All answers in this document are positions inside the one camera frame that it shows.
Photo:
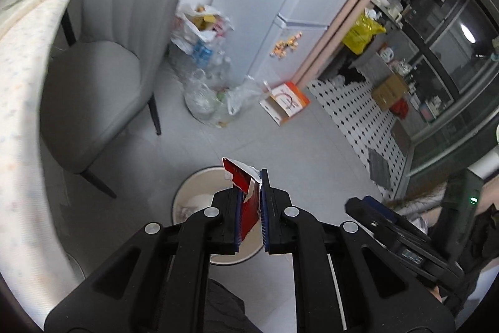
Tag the small yellow fridge magnets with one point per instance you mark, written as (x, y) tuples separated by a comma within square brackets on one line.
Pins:
[(286, 44)]

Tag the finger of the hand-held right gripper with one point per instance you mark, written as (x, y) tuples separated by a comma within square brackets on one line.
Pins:
[(380, 205), (374, 223)]

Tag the red white wrapper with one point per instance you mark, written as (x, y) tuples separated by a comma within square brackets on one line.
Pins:
[(241, 175)]

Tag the brown cardboard box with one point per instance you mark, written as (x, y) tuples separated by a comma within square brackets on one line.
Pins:
[(390, 91)]

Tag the grey upholstered chair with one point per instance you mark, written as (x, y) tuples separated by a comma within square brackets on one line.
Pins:
[(117, 64)]

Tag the clear bag of bottles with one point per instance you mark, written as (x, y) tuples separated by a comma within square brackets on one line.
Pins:
[(206, 99)]

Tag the yellow plastic bag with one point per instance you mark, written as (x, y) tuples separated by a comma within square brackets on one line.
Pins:
[(362, 32)]

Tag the white waste bin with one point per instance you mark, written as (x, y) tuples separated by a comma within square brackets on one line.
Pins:
[(191, 200)]

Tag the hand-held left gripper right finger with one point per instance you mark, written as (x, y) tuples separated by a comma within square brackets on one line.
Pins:
[(265, 212)]

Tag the floral tablecloth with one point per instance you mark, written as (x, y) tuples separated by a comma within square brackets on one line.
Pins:
[(23, 122)]

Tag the grey ribbed mat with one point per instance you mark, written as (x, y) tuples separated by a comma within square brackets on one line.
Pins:
[(380, 167)]

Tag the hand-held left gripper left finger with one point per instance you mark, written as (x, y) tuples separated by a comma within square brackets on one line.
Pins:
[(237, 218)]

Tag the red bag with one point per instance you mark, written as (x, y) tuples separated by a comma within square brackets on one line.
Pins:
[(400, 108)]

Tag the glass sliding door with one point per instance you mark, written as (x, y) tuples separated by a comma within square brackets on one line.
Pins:
[(452, 83)]

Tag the furry slipper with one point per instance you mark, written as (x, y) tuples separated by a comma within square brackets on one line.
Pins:
[(417, 204)]

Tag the person's dark trousers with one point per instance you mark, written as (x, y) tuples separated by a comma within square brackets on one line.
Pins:
[(230, 309)]

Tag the white bag yellow packets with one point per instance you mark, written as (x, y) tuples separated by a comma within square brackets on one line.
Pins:
[(199, 21)]

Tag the white mug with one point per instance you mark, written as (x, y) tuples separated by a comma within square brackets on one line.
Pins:
[(386, 54)]

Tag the orange white box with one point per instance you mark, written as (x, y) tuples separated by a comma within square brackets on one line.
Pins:
[(286, 103)]

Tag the pink door frame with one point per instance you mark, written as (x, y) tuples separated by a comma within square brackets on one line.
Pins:
[(351, 5)]

